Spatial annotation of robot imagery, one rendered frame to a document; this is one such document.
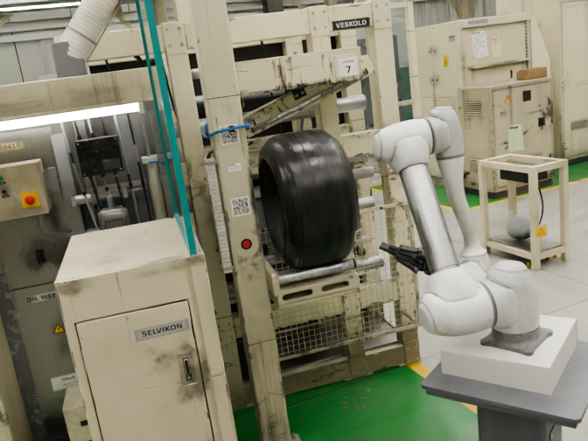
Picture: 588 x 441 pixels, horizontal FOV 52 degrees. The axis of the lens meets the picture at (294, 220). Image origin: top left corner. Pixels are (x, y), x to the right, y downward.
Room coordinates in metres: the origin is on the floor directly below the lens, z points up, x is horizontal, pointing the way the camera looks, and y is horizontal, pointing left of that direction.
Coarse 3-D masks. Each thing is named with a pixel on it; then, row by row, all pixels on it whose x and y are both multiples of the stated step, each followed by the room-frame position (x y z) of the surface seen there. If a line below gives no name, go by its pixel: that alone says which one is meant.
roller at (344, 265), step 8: (328, 264) 2.38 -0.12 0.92; (336, 264) 2.38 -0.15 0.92; (344, 264) 2.39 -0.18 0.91; (352, 264) 2.39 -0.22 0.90; (288, 272) 2.35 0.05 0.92; (296, 272) 2.35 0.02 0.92; (304, 272) 2.35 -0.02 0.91; (312, 272) 2.35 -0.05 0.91; (320, 272) 2.36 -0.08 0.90; (328, 272) 2.37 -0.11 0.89; (336, 272) 2.39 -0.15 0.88; (280, 280) 2.32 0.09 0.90; (288, 280) 2.33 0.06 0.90; (296, 280) 2.34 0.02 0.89
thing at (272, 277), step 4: (264, 260) 2.47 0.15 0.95; (268, 264) 2.41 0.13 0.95; (268, 268) 2.36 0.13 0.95; (272, 268) 2.35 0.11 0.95; (268, 272) 2.33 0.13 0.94; (272, 272) 2.30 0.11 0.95; (268, 276) 2.34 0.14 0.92; (272, 276) 2.28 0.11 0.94; (276, 276) 2.28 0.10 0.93; (268, 280) 2.36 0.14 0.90; (272, 280) 2.28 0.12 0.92; (276, 280) 2.28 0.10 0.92; (268, 284) 2.37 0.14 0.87; (272, 284) 2.28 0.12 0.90; (276, 284) 2.28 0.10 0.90; (272, 288) 2.29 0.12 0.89; (276, 288) 2.28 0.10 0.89; (272, 292) 2.30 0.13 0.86; (276, 292) 2.28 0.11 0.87; (280, 292) 2.28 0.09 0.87; (276, 296) 2.28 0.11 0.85
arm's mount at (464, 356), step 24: (480, 336) 1.92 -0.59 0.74; (552, 336) 1.84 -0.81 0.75; (576, 336) 1.92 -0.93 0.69; (456, 360) 1.84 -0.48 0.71; (480, 360) 1.78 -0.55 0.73; (504, 360) 1.74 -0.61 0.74; (528, 360) 1.71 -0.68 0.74; (552, 360) 1.69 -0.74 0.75; (504, 384) 1.74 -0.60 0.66; (528, 384) 1.69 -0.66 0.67; (552, 384) 1.67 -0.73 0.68
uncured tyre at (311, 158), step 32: (288, 160) 2.31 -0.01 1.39; (320, 160) 2.32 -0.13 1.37; (288, 192) 2.25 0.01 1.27; (320, 192) 2.25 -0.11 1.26; (352, 192) 2.28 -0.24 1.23; (288, 224) 2.26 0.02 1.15; (320, 224) 2.24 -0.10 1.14; (352, 224) 2.28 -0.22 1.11; (288, 256) 2.33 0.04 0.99; (320, 256) 2.31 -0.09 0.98
